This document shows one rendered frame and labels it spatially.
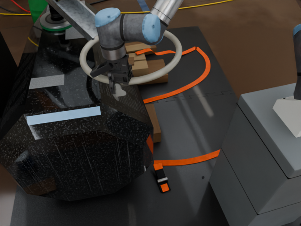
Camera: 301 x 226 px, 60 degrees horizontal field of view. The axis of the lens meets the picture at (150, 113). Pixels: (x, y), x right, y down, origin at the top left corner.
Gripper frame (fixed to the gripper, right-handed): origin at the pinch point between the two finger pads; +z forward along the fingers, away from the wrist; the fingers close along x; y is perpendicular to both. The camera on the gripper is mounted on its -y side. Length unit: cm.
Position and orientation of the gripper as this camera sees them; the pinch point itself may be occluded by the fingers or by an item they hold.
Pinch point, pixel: (117, 93)
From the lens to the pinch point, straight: 115.8
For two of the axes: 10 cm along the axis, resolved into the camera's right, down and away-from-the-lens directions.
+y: 9.8, 1.0, -1.9
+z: 0.7, 7.1, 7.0
